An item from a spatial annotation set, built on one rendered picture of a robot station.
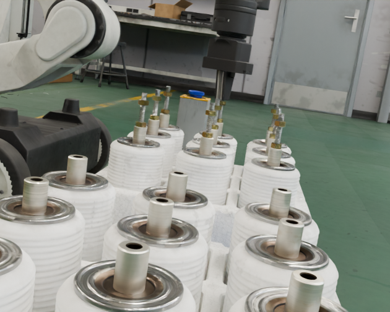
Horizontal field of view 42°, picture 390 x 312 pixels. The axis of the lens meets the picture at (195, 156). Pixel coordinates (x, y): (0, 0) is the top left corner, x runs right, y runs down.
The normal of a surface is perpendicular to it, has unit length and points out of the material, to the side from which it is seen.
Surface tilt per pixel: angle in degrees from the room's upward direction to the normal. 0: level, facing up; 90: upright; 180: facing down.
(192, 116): 90
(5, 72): 90
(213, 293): 0
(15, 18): 90
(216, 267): 0
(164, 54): 90
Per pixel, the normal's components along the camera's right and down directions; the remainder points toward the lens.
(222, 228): -0.12, 0.18
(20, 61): -0.47, 0.40
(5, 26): 0.98, 0.17
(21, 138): 0.80, -0.56
